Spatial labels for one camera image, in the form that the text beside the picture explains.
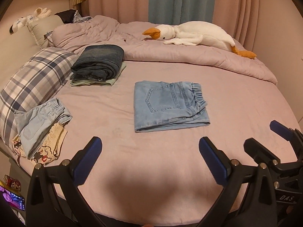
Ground light blue denim pants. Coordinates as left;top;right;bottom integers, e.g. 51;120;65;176
134;80;211;133

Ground phone with lit screen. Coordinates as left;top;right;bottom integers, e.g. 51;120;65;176
0;186;25;211

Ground red patterned item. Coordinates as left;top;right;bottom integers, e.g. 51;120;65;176
4;175;22;192

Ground cartoon print garment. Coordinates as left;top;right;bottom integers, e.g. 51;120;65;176
12;122;67;165

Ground folded light blue shorts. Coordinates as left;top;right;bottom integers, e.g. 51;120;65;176
14;97;72;159

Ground plaid pillow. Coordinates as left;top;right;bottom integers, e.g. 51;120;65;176
1;47;79;147

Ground white goose plush toy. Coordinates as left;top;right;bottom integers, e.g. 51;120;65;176
142;21;257;59

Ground pink curtain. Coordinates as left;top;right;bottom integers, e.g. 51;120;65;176
81;0;259;49

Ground folded dark denim jeans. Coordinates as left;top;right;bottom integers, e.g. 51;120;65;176
71;45;124;80

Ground pink-purple comforter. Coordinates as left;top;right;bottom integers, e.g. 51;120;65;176
51;15;277;84

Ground beige pillow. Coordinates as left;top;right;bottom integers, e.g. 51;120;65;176
27;15;63;49

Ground blue curtain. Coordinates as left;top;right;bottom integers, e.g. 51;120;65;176
148;0;215;25

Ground dark clothes by headboard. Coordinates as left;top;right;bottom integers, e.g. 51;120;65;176
55;9;92;24

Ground small white plush toy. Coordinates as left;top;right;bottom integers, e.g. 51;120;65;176
9;7;52;34

